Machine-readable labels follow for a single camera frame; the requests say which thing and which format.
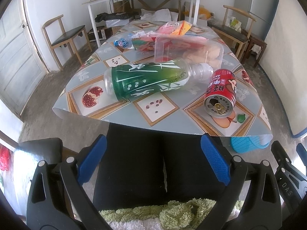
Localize blue mesh trash basket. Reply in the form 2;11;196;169
230;135;273;153

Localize red drink can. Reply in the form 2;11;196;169
204;69;237;118

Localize green labelled plastic bottle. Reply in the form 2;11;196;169
104;58;213;100

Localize blue wrapper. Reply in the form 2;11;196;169
113;37;133;49

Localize clear plastic food container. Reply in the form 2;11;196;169
154;35;224;70

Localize red snack bag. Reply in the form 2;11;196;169
132;37;156;51

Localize green fuzzy sleeve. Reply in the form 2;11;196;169
98;197;244;230

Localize black seat cushion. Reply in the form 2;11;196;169
93;124;225;211

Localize fruit pattern tablecloth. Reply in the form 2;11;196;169
53;20;273;143

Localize white mattress with blue edge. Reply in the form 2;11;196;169
261;0;306;138

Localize white door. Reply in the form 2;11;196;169
1;0;47;117

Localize dark wooden stool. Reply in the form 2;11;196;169
241;33;267;67

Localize right wooden chair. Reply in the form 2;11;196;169
211;5;257;60

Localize wooden chair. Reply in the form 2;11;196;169
42;15;93;71
211;5;257;60

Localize left wooden chair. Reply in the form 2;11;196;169
42;15;93;71

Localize silver refrigerator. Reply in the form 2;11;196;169
249;0;278;40

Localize white plastic sacks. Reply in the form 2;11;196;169
140;8;178;22

